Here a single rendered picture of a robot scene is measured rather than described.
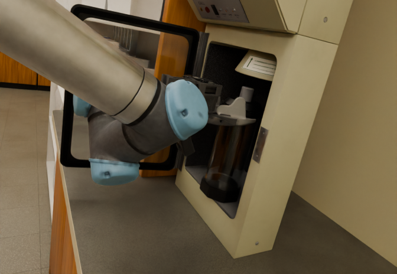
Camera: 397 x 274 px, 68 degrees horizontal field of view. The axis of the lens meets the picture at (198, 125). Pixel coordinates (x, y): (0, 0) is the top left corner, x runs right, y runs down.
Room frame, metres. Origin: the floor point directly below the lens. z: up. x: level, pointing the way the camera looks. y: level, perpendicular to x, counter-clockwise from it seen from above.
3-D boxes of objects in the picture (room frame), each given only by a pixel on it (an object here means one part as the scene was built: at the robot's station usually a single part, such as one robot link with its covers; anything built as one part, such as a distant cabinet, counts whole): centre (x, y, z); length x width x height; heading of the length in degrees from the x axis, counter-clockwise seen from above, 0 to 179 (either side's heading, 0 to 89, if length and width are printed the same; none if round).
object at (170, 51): (0.73, 0.19, 1.19); 0.30 x 0.01 x 0.40; 112
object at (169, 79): (0.59, 0.03, 1.25); 0.12 x 0.08 x 0.09; 121
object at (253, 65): (0.70, -0.15, 1.34); 0.18 x 0.18 x 0.05
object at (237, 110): (0.61, -0.08, 1.24); 0.09 x 0.03 x 0.06; 98
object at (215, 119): (0.60, -0.03, 1.22); 0.09 x 0.05 x 0.02; 98
